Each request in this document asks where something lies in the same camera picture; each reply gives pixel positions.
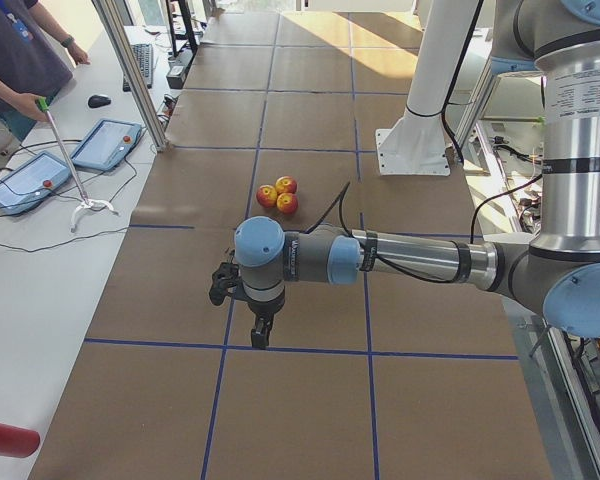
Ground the aluminium frame post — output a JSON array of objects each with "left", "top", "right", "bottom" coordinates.
[{"left": 93, "top": 0, "right": 168, "bottom": 152}]

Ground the black keyboard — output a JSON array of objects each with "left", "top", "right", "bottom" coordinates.
[{"left": 131, "top": 43, "right": 154, "bottom": 89}]

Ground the red yellow apple left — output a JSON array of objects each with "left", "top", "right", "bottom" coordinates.
[{"left": 256, "top": 184, "right": 278, "bottom": 208}]

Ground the red cylinder bottle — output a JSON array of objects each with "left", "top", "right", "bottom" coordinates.
[{"left": 0, "top": 423, "right": 40, "bottom": 458}]

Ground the red yellow apple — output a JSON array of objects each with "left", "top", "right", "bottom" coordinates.
[
  {"left": 274, "top": 176, "right": 298, "bottom": 194},
  {"left": 276, "top": 192, "right": 299, "bottom": 215},
  {"left": 256, "top": 184, "right": 278, "bottom": 208}
]

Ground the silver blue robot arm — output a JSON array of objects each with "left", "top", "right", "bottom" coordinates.
[{"left": 209, "top": 1, "right": 600, "bottom": 349}]

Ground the blue teach pendant near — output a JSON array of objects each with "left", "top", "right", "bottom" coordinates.
[{"left": 0, "top": 151, "right": 70, "bottom": 215}]

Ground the person in grey shirt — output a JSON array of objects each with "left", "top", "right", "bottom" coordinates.
[{"left": 0, "top": 0, "right": 89, "bottom": 140}]

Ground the pink grabber stick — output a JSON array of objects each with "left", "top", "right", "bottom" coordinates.
[{"left": 35, "top": 97, "right": 119, "bottom": 233}]

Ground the blue teach pendant far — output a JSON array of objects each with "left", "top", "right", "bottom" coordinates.
[{"left": 70, "top": 119, "right": 142, "bottom": 171}]

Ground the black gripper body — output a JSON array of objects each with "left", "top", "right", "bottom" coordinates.
[{"left": 209, "top": 262, "right": 241, "bottom": 306}]

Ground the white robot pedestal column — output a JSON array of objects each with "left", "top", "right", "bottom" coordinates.
[{"left": 376, "top": 0, "right": 482, "bottom": 176}]

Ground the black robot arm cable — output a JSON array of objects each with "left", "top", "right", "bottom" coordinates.
[{"left": 307, "top": 181, "right": 546, "bottom": 284}]

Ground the blue teach pendant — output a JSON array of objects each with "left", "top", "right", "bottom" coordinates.
[
  {"left": 0, "top": 151, "right": 70, "bottom": 215},
  {"left": 70, "top": 119, "right": 142, "bottom": 171}
]

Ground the red yellow apple front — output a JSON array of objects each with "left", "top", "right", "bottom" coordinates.
[{"left": 276, "top": 192, "right": 299, "bottom": 215}]

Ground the black computer mouse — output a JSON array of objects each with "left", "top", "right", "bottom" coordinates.
[{"left": 87, "top": 94, "right": 111, "bottom": 109}]

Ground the red yellow apple back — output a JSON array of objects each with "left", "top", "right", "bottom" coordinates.
[{"left": 274, "top": 176, "right": 298, "bottom": 194}]

